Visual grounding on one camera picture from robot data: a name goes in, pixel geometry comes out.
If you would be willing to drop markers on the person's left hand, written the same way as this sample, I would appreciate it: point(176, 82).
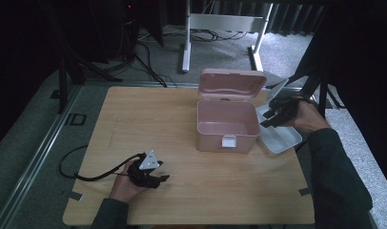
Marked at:
point(125, 189)

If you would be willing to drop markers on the person's right hand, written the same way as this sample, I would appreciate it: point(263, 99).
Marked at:
point(309, 117)

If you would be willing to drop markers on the pink storage box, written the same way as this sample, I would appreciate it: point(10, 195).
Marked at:
point(228, 140)

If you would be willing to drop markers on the black rectangular tape outline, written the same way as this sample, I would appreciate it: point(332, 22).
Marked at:
point(71, 119)

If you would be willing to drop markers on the grey tape strip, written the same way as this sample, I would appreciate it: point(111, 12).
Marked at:
point(75, 196)
point(304, 191)

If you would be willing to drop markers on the white desk frame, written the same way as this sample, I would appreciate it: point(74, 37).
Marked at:
point(226, 23)

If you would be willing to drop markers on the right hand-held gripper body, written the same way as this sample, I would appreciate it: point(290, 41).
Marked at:
point(285, 109)

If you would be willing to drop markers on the black metal stand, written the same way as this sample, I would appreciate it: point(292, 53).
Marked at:
point(321, 86)
point(63, 86)

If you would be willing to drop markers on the white plastic tray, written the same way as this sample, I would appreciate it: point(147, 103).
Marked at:
point(280, 138)

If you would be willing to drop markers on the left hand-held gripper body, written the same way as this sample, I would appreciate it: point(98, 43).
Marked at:
point(149, 162)

